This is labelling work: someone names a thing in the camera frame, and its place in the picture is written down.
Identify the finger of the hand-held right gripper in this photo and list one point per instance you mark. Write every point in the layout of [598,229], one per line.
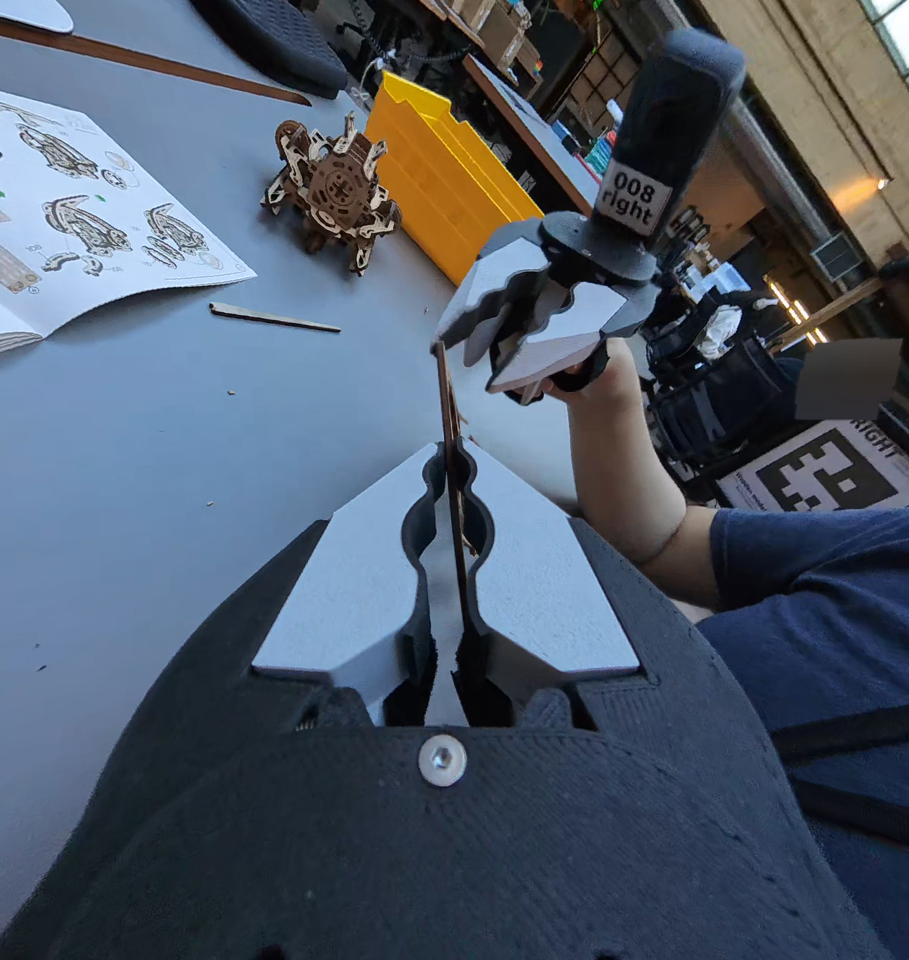
[567,337]
[499,274]

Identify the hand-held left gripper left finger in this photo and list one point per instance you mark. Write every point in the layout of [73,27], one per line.
[349,592]

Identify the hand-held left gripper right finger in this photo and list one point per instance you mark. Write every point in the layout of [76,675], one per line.
[544,600]

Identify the long wooden model part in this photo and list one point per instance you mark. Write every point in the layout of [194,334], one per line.
[454,480]

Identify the person's right forearm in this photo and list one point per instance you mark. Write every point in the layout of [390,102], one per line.
[627,487]

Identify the partly built wooden model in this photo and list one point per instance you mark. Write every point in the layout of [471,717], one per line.
[338,187]

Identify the person's right hand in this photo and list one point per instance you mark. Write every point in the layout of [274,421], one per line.
[612,379]

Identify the yellow plastic bin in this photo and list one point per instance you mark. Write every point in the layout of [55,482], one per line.
[439,172]

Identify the black bag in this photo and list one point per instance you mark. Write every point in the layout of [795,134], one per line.
[717,397]

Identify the pointed wooden stick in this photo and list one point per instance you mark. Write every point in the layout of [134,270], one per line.
[274,318]

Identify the black-and-white tag board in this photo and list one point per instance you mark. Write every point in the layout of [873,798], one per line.
[822,472]

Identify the black seat cushion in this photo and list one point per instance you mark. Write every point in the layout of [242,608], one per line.
[282,37]

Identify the brown wooden strip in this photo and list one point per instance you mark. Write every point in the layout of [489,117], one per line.
[162,67]

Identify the open instruction booklet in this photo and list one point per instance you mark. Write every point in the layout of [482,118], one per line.
[87,225]

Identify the white mat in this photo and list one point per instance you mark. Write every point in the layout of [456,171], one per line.
[19,11]

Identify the wall air conditioner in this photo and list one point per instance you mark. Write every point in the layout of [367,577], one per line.
[841,255]

